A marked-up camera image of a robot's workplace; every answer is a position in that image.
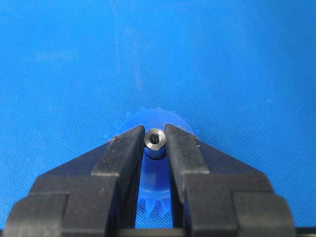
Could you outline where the blue table mat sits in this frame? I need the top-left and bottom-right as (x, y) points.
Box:
(0, 0), (316, 227)

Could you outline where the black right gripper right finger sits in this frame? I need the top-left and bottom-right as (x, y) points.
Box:
(164, 124), (296, 237)

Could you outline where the small blue plastic gear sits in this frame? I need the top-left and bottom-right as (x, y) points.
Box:
(109, 107), (199, 217)

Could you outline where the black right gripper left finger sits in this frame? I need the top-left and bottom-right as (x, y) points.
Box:
(4, 125), (145, 237)

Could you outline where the small silver metal shaft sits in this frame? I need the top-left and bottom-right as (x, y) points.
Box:
(144, 128), (166, 160)

